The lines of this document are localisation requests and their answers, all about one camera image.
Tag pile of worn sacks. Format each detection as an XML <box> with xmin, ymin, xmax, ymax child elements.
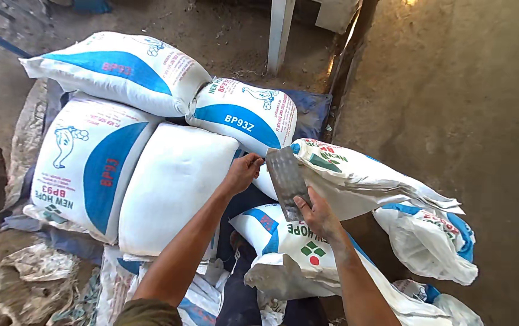
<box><xmin>0</xmin><ymin>242</ymin><xmax>102</xmax><ymax>326</ymax></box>

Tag blue plastic object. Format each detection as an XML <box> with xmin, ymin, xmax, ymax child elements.
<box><xmin>73</xmin><ymin>0</ymin><xmax>112</xmax><ymax>14</ymax></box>

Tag white sack, white lettering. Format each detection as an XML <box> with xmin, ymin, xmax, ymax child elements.
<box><xmin>186</xmin><ymin>78</ymin><xmax>298</xmax><ymax>157</ymax></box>

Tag white block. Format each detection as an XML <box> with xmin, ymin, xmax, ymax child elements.
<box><xmin>315</xmin><ymin>0</ymin><xmax>363</xmax><ymax>35</ymax></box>

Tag open white sack, green print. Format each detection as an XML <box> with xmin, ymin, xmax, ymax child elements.
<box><xmin>253</xmin><ymin>138</ymin><xmax>466</xmax><ymax>222</ymax></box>

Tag person's legs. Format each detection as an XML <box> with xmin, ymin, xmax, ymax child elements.
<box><xmin>215</xmin><ymin>231</ymin><xmax>329</xmax><ymax>326</ymax></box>

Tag white post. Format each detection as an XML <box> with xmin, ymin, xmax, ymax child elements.
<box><xmin>267</xmin><ymin>0</ymin><xmax>296</xmax><ymax>77</ymax></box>

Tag crumpled white blue sack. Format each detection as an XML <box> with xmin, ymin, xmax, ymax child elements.
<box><xmin>373</xmin><ymin>202</ymin><xmax>479</xmax><ymax>286</ymax></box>

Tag person's left forearm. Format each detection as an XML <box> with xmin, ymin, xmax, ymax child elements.
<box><xmin>114</xmin><ymin>183</ymin><xmax>235</xmax><ymax>326</ymax></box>

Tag worn beige woven sack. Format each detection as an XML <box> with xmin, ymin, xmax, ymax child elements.
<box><xmin>5</xmin><ymin>78</ymin><xmax>50</xmax><ymax>210</ymax></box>

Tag flat white sack, blue patches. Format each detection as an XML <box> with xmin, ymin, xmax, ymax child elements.
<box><xmin>98</xmin><ymin>244</ymin><xmax>231</xmax><ymax>326</ymax></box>

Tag white sack, red dot print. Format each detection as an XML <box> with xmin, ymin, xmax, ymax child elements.
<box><xmin>230</xmin><ymin>203</ymin><xmax>455</xmax><ymax>326</ymax></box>

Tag person's right forearm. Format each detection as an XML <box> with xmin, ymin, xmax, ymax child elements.
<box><xmin>327</xmin><ymin>229</ymin><xmax>403</xmax><ymax>326</ymax></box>

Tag person's right hand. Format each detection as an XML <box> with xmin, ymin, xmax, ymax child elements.
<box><xmin>293</xmin><ymin>186</ymin><xmax>344</xmax><ymax>241</ymax></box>

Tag long white sack, blue band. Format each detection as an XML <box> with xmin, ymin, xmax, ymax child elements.
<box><xmin>19</xmin><ymin>31</ymin><xmax>213</xmax><ymax>118</ymax></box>

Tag white sack, blue semicircle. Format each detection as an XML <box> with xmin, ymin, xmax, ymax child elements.
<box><xmin>23</xmin><ymin>91</ymin><xmax>163</xmax><ymax>245</ymax></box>

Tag person's left hand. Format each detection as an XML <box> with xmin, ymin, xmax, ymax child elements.
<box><xmin>223</xmin><ymin>152</ymin><xmax>265</xmax><ymax>196</ymax></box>

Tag plain white filled sack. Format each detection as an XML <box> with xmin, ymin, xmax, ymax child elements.
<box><xmin>118</xmin><ymin>122</ymin><xmax>240</xmax><ymax>260</ymax></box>

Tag grey rectangular metal plate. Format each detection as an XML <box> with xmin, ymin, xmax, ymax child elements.
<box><xmin>266</xmin><ymin>147</ymin><xmax>311</xmax><ymax>222</ymax></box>

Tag small crumpled white sack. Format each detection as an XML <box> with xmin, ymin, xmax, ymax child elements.
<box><xmin>391</xmin><ymin>279</ymin><xmax>485</xmax><ymax>326</ymax></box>

